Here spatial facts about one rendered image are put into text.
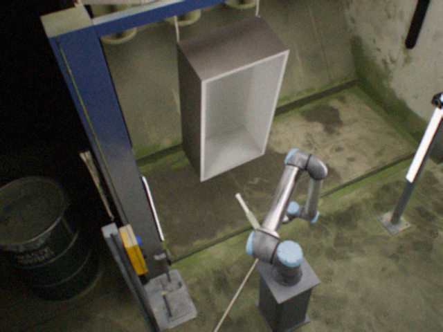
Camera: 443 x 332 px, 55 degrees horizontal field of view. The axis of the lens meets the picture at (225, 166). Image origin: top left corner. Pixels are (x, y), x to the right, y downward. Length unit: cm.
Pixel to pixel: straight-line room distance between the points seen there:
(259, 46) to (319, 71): 211
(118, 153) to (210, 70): 75
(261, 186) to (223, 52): 166
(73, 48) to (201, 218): 229
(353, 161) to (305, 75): 108
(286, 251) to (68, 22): 167
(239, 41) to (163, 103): 159
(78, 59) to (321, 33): 332
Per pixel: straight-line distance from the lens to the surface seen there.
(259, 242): 263
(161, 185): 406
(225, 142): 369
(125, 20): 184
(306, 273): 284
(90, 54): 188
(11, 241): 306
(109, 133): 214
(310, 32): 472
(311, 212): 312
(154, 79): 411
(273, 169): 409
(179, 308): 258
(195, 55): 264
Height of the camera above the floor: 315
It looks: 49 degrees down
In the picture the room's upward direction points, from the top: 4 degrees counter-clockwise
